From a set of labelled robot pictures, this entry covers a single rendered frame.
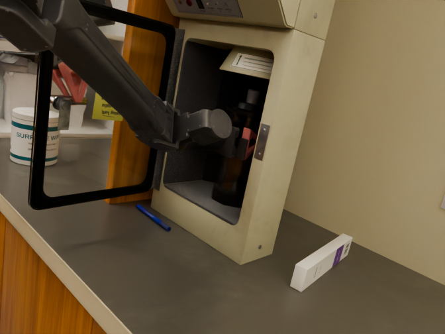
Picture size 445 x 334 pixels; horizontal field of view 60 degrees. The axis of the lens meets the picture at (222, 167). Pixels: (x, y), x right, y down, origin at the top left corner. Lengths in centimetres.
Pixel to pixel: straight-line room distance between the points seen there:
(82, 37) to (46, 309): 63
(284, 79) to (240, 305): 41
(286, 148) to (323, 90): 42
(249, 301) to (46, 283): 44
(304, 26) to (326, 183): 55
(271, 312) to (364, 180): 54
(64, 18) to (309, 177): 89
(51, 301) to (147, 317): 33
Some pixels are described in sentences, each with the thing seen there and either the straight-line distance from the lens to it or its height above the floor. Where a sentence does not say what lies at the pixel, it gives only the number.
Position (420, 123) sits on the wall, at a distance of 107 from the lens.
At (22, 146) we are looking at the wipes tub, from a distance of 125.
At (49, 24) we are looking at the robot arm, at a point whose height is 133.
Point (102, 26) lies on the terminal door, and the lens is 82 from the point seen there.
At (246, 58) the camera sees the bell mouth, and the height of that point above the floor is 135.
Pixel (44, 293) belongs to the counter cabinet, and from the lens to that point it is 96.
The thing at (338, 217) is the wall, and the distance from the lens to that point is 117.
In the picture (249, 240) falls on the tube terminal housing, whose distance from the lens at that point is 81.
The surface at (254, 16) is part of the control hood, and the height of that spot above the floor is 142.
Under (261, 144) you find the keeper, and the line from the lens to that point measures 75.
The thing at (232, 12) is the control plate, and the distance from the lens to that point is 79.
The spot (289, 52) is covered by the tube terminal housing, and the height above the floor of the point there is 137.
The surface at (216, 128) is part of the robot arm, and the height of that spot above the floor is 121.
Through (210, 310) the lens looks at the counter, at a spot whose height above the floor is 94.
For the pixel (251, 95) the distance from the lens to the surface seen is 89.
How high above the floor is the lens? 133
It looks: 14 degrees down
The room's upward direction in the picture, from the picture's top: 11 degrees clockwise
